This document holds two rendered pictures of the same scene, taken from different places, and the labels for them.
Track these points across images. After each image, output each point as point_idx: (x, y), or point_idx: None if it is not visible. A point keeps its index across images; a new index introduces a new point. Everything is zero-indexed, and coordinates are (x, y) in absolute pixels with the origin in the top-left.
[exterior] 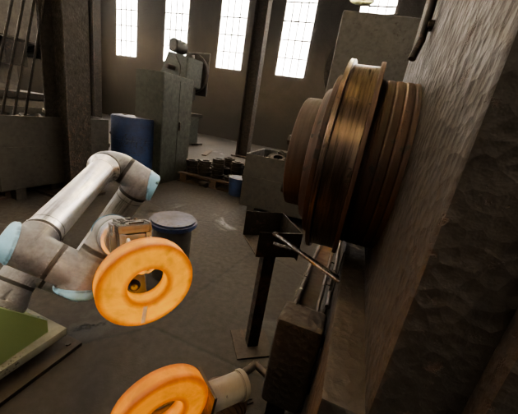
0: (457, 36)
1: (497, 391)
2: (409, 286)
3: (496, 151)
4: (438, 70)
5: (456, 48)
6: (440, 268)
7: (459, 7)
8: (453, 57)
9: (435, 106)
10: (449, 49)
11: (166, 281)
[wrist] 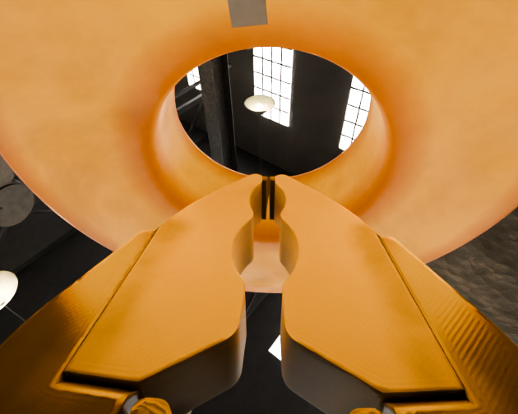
0: (475, 281)
1: None
2: None
3: None
4: None
5: (467, 268)
6: None
7: (497, 315)
8: (471, 264)
9: (498, 247)
10: (497, 287)
11: (370, 115)
